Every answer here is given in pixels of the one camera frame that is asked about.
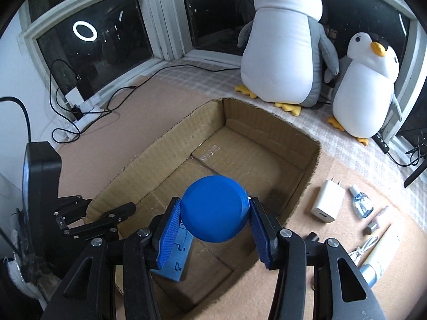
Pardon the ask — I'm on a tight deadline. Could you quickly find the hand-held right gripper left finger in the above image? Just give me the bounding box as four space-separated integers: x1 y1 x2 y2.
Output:
40 197 183 320

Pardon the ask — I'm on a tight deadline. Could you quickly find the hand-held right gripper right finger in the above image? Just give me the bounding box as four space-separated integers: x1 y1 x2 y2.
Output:
248 197 388 320

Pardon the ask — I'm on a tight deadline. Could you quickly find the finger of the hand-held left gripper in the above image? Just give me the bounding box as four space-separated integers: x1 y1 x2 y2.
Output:
63 203 137 241
53 195 93 229

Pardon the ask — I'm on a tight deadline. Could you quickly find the blue round puck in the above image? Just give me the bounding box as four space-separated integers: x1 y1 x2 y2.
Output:
180 175 251 244

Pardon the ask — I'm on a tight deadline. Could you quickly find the cardboard box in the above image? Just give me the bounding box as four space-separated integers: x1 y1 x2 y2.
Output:
85 97 321 320

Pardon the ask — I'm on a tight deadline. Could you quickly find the white cable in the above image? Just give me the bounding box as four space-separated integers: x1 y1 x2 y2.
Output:
349 235 380 265

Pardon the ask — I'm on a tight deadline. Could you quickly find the white tube with silver cap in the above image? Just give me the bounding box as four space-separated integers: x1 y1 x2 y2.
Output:
358 223 402 287

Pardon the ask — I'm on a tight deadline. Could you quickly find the white fuzzy cloth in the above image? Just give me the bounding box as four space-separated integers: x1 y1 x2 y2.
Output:
3 256 41 301

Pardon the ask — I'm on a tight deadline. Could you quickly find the white power strip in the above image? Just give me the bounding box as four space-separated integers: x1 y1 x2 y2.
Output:
63 88 105 141

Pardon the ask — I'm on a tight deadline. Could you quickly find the small clear eye drop bottle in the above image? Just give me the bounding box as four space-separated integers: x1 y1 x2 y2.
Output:
349 186 374 219

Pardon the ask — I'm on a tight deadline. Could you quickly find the black metal stand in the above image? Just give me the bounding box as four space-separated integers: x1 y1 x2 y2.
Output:
396 125 427 189

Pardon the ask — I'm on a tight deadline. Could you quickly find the small penguin plush toy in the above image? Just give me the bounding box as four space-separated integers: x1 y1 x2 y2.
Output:
327 33 403 146

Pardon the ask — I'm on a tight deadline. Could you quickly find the large penguin plush toy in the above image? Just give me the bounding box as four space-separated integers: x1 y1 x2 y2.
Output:
235 0 340 117

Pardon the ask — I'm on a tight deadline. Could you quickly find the white wall charger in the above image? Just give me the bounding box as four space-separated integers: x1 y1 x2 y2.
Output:
311 177 346 224

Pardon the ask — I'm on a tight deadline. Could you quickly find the thick black gripper cable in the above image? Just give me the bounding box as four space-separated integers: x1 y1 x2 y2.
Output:
0 97 33 143

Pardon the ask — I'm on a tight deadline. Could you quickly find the looped black cable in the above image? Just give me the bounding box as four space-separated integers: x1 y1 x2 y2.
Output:
49 59 121 145

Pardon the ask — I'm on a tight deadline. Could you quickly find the small white window frame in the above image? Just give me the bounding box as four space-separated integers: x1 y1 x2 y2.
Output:
19 0 165 115

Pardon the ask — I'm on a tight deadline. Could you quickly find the black inline cable remote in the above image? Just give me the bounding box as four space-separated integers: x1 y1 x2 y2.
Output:
375 133 391 156

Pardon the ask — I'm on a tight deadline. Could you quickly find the long black power cable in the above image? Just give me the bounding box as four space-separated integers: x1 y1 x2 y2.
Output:
105 63 241 111

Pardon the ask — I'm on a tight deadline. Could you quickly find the wide white window frame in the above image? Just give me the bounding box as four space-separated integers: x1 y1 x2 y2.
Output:
156 0 421 142

